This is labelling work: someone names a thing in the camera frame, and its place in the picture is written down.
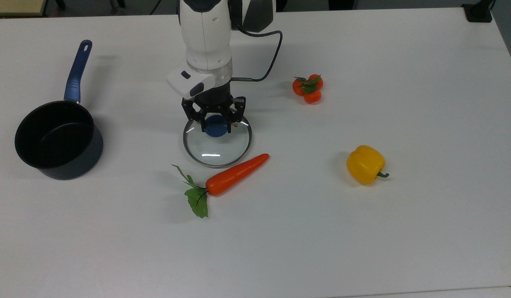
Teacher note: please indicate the black stand base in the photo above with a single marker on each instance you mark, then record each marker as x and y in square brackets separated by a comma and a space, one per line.
[479, 12]

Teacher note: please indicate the dark blue saucepan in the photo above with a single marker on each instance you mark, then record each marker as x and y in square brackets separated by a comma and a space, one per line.
[52, 136]

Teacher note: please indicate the glass lid with blue knob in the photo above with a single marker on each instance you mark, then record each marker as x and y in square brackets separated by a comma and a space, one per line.
[218, 151]

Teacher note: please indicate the orange toy tomato cluster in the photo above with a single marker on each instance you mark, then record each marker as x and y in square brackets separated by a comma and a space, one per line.
[312, 97]

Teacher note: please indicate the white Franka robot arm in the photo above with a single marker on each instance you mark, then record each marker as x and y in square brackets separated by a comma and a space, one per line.
[208, 37]

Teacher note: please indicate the yellow toy bell pepper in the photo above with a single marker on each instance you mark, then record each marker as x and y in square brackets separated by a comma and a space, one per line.
[365, 163]

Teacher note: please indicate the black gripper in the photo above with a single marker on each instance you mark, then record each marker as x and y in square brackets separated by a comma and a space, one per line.
[214, 101]

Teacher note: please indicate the wooden desk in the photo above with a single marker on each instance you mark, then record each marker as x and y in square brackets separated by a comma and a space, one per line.
[15, 6]

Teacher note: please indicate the orange toy carrot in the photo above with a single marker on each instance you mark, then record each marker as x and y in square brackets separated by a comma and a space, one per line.
[235, 174]

